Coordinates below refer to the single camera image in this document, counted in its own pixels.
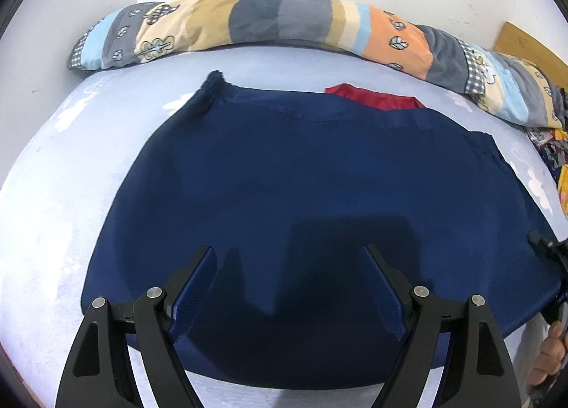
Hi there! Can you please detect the wooden headboard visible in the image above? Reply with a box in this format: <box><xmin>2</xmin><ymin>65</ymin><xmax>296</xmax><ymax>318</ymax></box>
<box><xmin>493</xmin><ymin>22</ymin><xmax>568</xmax><ymax>90</ymax></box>

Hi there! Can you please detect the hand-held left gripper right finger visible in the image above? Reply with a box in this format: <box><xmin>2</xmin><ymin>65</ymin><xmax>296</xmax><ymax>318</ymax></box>
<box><xmin>361</xmin><ymin>243</ymin><xmax>522</xmax><ymax>408</ymax></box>

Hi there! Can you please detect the navy jacket with red collar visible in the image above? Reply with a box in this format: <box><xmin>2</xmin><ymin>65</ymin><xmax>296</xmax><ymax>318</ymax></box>
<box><xmin>80</xmin><ymin>71</ymin><xmax>565</xmax><ymax>379</ymax></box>

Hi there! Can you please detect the light blue cloud bedsheet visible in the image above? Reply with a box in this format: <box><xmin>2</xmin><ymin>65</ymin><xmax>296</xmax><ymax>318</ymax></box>
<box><xmin>0</xmin><ymin>45</ymin><xmax>568</xmax><ymax>408</ymax></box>

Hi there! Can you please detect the person's right hand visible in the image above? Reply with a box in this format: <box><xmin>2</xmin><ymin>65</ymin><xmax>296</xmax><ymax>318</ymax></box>
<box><xmin>526</xmin><ymin>321</ymin><xmax>568</xmax><ymax>392</ymax></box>

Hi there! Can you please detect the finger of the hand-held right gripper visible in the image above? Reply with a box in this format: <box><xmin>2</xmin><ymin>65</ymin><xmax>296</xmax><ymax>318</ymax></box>
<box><xmin>527</xmin><ymin>231</ymin><xmax>568</xmax><ymax>276</ymax></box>

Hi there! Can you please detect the patchwork rolled quilt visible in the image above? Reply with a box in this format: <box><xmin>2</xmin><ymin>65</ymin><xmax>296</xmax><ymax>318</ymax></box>
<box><xmin>66</xmin><ymin>0</ymin><xmax>568</xmax><ymax>129</ymax></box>

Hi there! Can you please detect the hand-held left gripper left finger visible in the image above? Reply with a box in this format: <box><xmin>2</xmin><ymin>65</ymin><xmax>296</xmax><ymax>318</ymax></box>
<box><xmin>55</xmin><ymin>245</ymin><xmax>218</xmax><ymax>408</ymax></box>

